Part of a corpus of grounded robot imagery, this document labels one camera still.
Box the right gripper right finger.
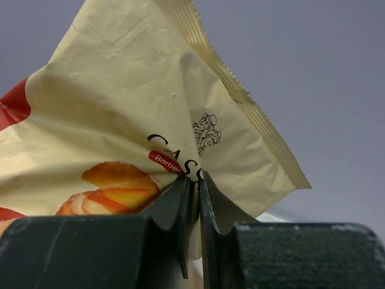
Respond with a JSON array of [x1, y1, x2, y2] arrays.
[[199, 173, 384, 288]]

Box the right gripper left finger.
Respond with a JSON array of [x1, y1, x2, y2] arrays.
[[1, 174, 193, 289]]

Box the cassava chips bag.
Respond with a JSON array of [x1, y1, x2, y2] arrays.
[[0, 0, 312, 263]]

